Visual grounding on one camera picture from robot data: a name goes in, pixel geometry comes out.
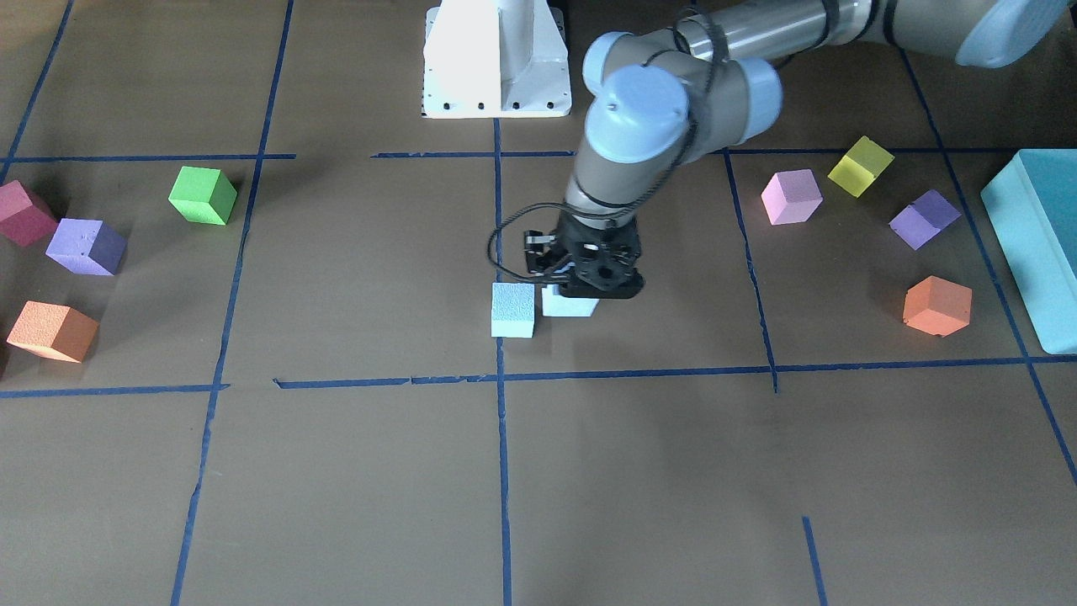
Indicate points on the yellow foam block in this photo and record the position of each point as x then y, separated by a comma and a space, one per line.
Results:
859, 168

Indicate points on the orange foam block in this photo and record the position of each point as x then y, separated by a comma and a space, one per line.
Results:
937, 306
53, 332

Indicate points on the orange foam block near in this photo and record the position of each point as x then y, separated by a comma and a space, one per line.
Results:
53, 332

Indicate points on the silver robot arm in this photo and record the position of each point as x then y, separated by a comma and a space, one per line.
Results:
710, 81

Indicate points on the purple foam block near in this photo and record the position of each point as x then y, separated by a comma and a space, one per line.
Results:
87, 247

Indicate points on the orange foam block far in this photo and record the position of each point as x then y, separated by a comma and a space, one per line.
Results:
937, 306

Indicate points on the blue plastic bin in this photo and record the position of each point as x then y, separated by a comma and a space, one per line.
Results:
1031, 203

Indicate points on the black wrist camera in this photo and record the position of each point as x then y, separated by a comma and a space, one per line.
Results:
603, 272

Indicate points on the pink foam block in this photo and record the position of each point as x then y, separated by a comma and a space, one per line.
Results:
791, 196

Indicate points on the green foam block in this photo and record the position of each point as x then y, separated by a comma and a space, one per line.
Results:
203, 195

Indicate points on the white pedestal column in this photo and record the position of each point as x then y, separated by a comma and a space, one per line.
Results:
495, 60

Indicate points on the magenta foam block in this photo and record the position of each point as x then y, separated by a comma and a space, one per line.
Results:
25, 217

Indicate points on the purple foam block far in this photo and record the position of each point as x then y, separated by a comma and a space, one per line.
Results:
924, 219

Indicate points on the light blue foam block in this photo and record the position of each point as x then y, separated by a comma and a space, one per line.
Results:
512, 312
554, 304

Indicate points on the purple foam block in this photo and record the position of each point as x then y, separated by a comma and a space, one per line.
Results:
924, 219
87, 247

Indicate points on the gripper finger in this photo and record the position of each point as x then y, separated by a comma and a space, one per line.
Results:
549, 269
542, 247

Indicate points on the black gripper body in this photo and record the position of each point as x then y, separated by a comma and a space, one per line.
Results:
539, 257

